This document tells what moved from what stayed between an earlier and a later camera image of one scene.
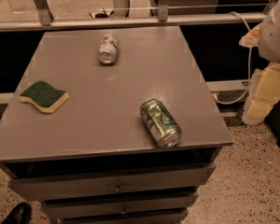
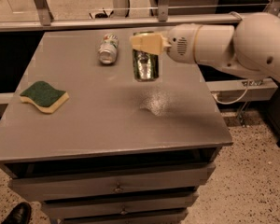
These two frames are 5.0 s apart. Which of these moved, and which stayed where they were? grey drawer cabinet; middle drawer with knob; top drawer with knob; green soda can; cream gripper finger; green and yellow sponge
Moved: green soda can; cream gripper finger
Stayed: middle drawer with knob; grey drawer cabinet; green and yellow sponge; top drawer with knob
